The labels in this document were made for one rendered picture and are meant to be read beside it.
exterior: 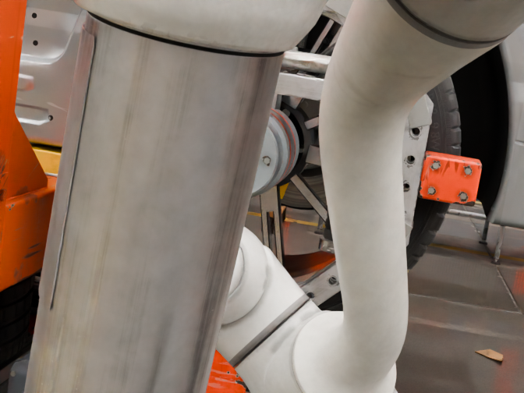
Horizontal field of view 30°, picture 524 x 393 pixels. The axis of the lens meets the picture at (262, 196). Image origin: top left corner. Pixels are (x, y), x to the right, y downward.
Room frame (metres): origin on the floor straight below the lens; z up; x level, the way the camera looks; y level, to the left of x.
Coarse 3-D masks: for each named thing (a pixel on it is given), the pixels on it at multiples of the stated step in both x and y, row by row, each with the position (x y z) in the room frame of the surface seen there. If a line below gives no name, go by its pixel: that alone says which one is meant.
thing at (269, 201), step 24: (336, 24) 1.66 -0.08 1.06; (312, 48) 1.66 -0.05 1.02; (288, 96) 1.67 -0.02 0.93; (312, 120) 1.66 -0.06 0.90; (312, 144) 1.66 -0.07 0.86; (312, 192) 1.66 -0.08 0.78; (264, 216) 1.67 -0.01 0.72; (264, 240) 1.67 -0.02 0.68; (288, 264) 1.77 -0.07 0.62; (312, 264) 1.72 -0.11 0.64
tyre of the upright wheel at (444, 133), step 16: (448, 80) 1.61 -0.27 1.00; (432, 96) 1.61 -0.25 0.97; (448, 96) 1.61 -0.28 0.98; (432, 112) 1.61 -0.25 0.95; (448, 112) 1.60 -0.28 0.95; (416, 128) 1.61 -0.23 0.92; (432, 128) 1.61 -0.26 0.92; (448, 128) 1.60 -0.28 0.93; (432, 144) 1.61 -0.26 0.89; (448, 144) 1.60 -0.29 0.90; (416, 208) 1.61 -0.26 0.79; (432, 208) 1.60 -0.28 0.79; (416, 224) 1.61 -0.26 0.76; (432, 224) 1.60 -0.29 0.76; (416, 240) 1.61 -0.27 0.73; (432, 240) 1.62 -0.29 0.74; (416, 256) 1.61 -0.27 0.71; (320, 304) 1.63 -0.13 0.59; (336, 304) 1.62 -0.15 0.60
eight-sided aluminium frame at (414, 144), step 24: (336, 0) 1.55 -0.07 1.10; (408, 120) 1.53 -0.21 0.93; (408, 144) 1.53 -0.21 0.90; (408, 168) 1.53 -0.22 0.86; (408, 192) 1.53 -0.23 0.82; (408, 216) 1.53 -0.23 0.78; (408, 240) 1.53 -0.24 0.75; (336, 264) 1.54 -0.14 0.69; (312, 288) 1.55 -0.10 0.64; (336, 288) 1.54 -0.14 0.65
